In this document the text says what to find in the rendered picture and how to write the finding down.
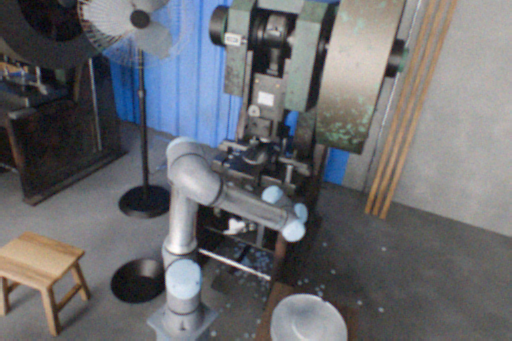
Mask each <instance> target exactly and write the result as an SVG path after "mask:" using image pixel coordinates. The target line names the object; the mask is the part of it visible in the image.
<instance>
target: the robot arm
mask: <svg viewBox="0 0 512 341"><path fill-rule="evenodd" d="M166 155H167V157H168V176H167V179H168V182H169V184H170V185H172V192H171V207H170V221H169V233H170V234H169V235H167V236H166V239H165V242H164V244H163V259H164V266H165V275H166V283H167V304H166V305H165V307H164V310H163V314H162V322H163V325H164V327H165V329H166V330H167V331H168V332H169V333H171V334H174V335H176V336H187V335H189V334H193V333H195V332H196V331H198V330H199V328H200V327H201V326H202V324H203V321H204V318H205V311H204V308H203V304H202V302H201V301H200V300H201V286H202V272H201V270H200V267H198V264H197V260H196V246H197V240H196V238H195V237H194V218H195V210H196V202H199V203H201V204H205V205H207V206H208V207H212V206H214V205H216V206H218V207H220V208H224V209H226V210H228V211H232V212H234V213H236V214H237V215H241V219H242V221H244V222H245V223H244V222H236V221H235V220H234V219H230V230H227V231H224V233H227V234H233V233H242V232H245V231H248V230H252V229H256V228H259V230H258V236H257V240H256V245H257V246H259V247H263V245H264V244H265V243H266V236H267V232H268V227H270V228H273V229H277V230H278V231H281V233H283V236H284V237H285V238H286V240H289V241H295V240H298V239H300V238H301V237H302V236H303V235H304V233H305V227H304V225H303V223H304V222H306V218H307V211H306V207H305V206H304V205H303V204H294V203H293V202H292V201H290V199H289V198H288V197H287V196H286V195H285V193H283V191H282V190H280V189H279V188H278V186H270V187H269V188H267V190H265V191H264V193H263V199H262V198H260V197H256V196H255V195H253V194H249V193H248V192H246V191H245V190H241V189H239V188H237V187H236V186H232V185H230V184H229V183H226V182H225V181H224V179H223V177H222V176H220V175H217V174H215V172H213V171H212V169H211V168H209V166H208V162H207V160H206V157H205V155H204V149H203V147H202V146H201V143H199V142H198V141H197V139H194V138H191V137H180V138H178V139H175V140H174V141H172V143H170V144H169V147H168V150H167V154H166ZM245 225H246V226H245Z"/></svg>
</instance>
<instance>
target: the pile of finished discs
mask: <svg viewBox="0 0 512 341"><path fill-rule="evenodd" d="M271 336H272V339H273V341H346V339H347V328H346V326H345V324H344V322H343V319H342V317H341V316H340V314H339V313H338V312H337V311H336V309H335V308H334V307H332V306H331V305H330V304H328V303H327V302H323V301H322V300H321V299H320V298H319V297H315V296H312V295H308V294H296V295H292V296H290V297H287V298H285V299H284V300H283V301H280V303H279V305H277V308H275V310H274V311H273V317H272V322H271Z"/></svg>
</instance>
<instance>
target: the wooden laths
mask: <svg viewBox="0 0 512 341"><path fill-rule="evenodd" d="M435 1H436V0H430V2H429V5H428V7H427V12H426V14H425V18H424V22H423V25H422V27H421V30H420V35H419V37H418V39H417V45H416V47H415V49H414V55H413V57H412V59H411V64H410V66H409V69H408V72H407V76H406V79H405V82H404V87H403V89H402V91H401V97H400V99H399V101H398V107H397V109H396V111H395V114H394V119H393V122H392V124H391V129H390V132H389V134H388V139H387V141H386V143H385V146H384V151H383V153H382V156H381V161H380V164H379V166H378V168H377V174H376V176H375V178H374V184H373V186H372V189H371V191H370V196H369V199H368V201H367V206H366V209H365V211H364V213H366V214H369V211H370V207H371V204H372V201H373V199H374V194H375V192H376V189H377V184H378V182H379V179H380V177H381V172H382V170H383V167H384V162H385V160H386V157H387V155H388V150H389V147H390V145H391V140H392V138H393V136H394V133H395V128H396V125H397V123H398V118H399V116H400V113H401V108H402V106H403V104H404V99H405V97H406V94H407V91H408V87H409V84H410V82H411V76H412V74H413V72H414V67H415V65H416V62H417V57H418V55H419V52H420V50H421V45H422V43H423V40H424V35H425V33H426V31H427V26H428V23H429V21H430V16H431V14H432V11H433V9H434V4H435ZM446 1H447V0H441V2H440V4H439V7H438V9H437V14H436V16H435V19H434V24H433V26H432V28H431V33H430V35H429V38H428V40H427V45H426V48H425V50H424V55H423V57H422V59H421V64H420V66H419V69H418V74H417V76H416V79H415V81H414V86H413V88H412V90H411V95H410V98H409V101H408V105H407V108H406V110H405V115H404V117H403V119H402V122H401V127H400V129H399V132H398V136H397V139H396V141H395V146H394V148H393V151H392V153H391V158H390V161H389V163H388V168H387V170H386V172H385V175H384V180H383V182H382V185H381V189H380V192H379V194H378V196H377V201H376V204H375V207H374V209H373V215H377V211H378V209H379V207H380V202H381V199H382V197H383V195H384V190H385V188H386V185H387V183H388V178H389V176H390V174H391V169H392V167H393V164H394V162H395V157H396V155H397V153H398V147H399V145H400V143H401V138H402V136H403V133H404V131H405V126H406V124H407V122H408V117H409V115H410V112H411V108H412V105H413V103H414V101H415V96H416V94H417V91H418V87H419V84H420V81H421V76H422V74H423V72H424V67H425V65H426V63H427V60H428V56H429V53H430V51H431V46H432V44H433V42H434V37H435V35H436V32H437V28H438V25H439V23H440V21H441V15H442V13H443V11H444V6H445V4H446ZM421 2H422V0H418V4H417V8H416V11H415V14H414V16H413V21H412V24H411V26H410V31H409V34H408V37H407V41H406V45H405V48H408V45H409V43H410V38H411V35H412V32H413V28H414V25H415V22H416V20H417V15H418V12H419V10H420V4H421ZM457 4H458V0H452V1H451V5H450V8H449V10H448V14H447V17H446V19H445V21H444V26H443V28H442V31H441V35H440V38H439V40H438V45H437V47H436V49H435V52H434V56H433V59H432V61H431V66H430V68H429V70H428V75H427V77H426V80H425V84H424V87H423V89H422V91H421V96H420V98H419V101H418V105H417V108H416V110H415V115H414V117H413V119H412V122H411V123H412V124H411V126H410V129H409V131H408V136H407V138H406V140H405V145H404V147H403V150H402V152H401V157H400V159H399V161H398V166H397V168H396V171H395V173H394V178H393V180H392V182H391V187H390V189H389V192H388V193H387V198H386V200H385V203H384V207H383V210H382V212H381V214H380V218H383V219H384V218H385V216H386V213H387V209H388V206H389V204H390V202H391V197H392V195H393V192H394V188H395V185H396V184H397V182H398V177H399V175H400V172H401V168H402V165H403V163H404V160H405V156H406V153H407V151H408V147H409V145H410V143H411V140H412V136H413V133H414V131H415V126H416V124H417V122H418V117H419V115H420V112H421V111H422V106H423V104H424V101H425V97H426V94H427V92H428V87H429V85H430V83H431V78H432V76H433V74H434V72H435V67H436V65H437V63H438V58H439V56H440V53H441V49H442V46H443V44H444V39H445V38H446V35H447V33H448V28H449V26H450V24H451V19H452V17H453V14H454V12H455V8H456V5H457ZM399 76H400V72H397V75H396V78H395V80H394V86H393V88H392V90H391V96H390V98H389V100H388V104H387V108H386V111H385V114H384V119H383V121H382V124H381V129H380V132H379V134H378V137H377V142H376V145H375V147H374V153H373V155H372V157H371V161H370V165H369V168H368V171H367V175H366V178H365V181H364V183H363V189H362V191H361V194H360V199H359V202H358V204H357V207H356V210H359V208H360V203H361V200H362V198H363V193H364V190H365V188H366V186H367V180H368V178H369V175H370V170H371V168H372V165H373V162H374V157H375V155H376V152H377V147H378V144H379V142H380V139H381V134H382V132H383V129H384V124H385V121H386V119H387V116H388V111H389V109H390V106H391V101H392V99H393V96H394V91H395V88H396V86H397V81H398V78H399Z"/></svg>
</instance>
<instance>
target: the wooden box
mask: <svg viewBox="0 0 512 341"><path fill-rule="evenodd" d="M296 294H308V295H312V296H315V297H319V296H316V295H314V294H309V293H308V292H305V291H301V290H298V289H296V288H292V287H290V286H288V285H285V284H281V283H278V282H277V281H275V283H274V285H273V290H272V291H271V294H270V298H269V300H268V302H267V304H266V308H265V311H264V312H263V317H262V318H261V321H260V323H259V327H258V329H257V331H256V335H255V338H254V340H253V341H273V339H272V336H271V322H272V317H273V311H274V310H275V308H277V305H279V303H280V301H283V300H284V299H285V298H287V297H290V296H292V295H296ZM319 298H320V299H321V300H322V301H323V302H327V303H328V304H330V305H331V306H332V307H334V308H335V309H336V311H337V312H338V313H339V314H340V316H341V317H342V319H343V322H344V324H345V326H346V328H347V339H346V341H357V326H358V317H359V310H357V309H354V308H352V307H347V306H345V305H343V304H339V303H338V304H337V302H334V301H330V300H327V299H326V298H323V297H319Z"/></svg>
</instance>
